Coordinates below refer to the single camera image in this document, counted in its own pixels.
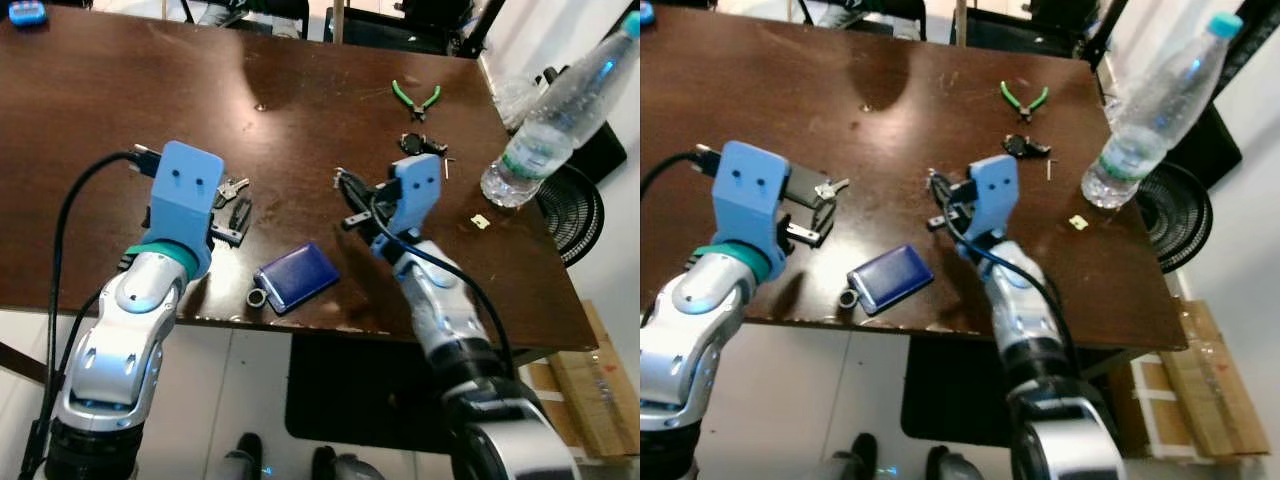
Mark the black robot left foot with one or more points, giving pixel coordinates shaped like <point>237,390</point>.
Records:
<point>245,455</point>
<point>865,455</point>

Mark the clear plastic water bottle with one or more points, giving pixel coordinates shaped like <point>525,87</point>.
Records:
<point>555,120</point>
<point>1160,110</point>

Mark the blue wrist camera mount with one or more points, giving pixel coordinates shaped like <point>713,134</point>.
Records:
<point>415,195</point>
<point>185,190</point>
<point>750,195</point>
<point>995,195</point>

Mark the dark brown wooden table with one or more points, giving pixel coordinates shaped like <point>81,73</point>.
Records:
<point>800,90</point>
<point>150,100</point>

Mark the crumpled clear plastic bag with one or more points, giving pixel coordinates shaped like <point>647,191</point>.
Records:
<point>512,95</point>
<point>1113,95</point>

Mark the taped cardboard box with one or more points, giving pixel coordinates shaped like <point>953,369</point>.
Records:
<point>1210,390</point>
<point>590,390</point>

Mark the light wooden post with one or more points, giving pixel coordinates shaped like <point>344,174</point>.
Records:
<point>338,20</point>
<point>960,20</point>

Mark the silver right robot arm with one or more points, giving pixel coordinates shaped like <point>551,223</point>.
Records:
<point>440,320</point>
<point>1012,290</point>

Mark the black robot foot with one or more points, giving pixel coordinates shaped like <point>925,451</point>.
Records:
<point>865,455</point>
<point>245,455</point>
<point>335,465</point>

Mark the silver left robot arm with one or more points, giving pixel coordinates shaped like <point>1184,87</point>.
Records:
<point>690,340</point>
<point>120,340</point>

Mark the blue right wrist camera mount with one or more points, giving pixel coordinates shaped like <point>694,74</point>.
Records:
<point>995,195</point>
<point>415,195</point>

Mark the black metal pole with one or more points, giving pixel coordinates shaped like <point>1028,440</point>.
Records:
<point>483,25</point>
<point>1109,30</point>

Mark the black chair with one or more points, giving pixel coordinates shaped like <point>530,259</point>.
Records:
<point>880,12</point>
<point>430,15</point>
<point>270,12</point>
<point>1060,15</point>

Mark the small blue plastic object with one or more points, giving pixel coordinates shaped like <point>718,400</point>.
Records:
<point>27,12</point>
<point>646,12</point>

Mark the black robot right foot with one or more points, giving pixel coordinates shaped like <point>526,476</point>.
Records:
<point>335,465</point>

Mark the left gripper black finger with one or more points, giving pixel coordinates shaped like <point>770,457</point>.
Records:
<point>240,213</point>
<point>805,185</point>
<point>823,217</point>

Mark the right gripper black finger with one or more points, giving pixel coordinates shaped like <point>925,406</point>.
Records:
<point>348,183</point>
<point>378,192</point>
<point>940,185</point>
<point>964,192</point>

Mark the black floor mat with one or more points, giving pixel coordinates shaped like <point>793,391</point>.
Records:
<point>950,395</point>

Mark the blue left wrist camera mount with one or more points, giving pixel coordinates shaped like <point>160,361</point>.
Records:
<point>750,195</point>
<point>185,190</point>

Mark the black box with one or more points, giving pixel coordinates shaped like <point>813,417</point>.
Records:
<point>600,150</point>
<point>1215,150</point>

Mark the small yellow tag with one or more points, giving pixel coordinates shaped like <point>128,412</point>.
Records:
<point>1077,222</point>
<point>480,222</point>

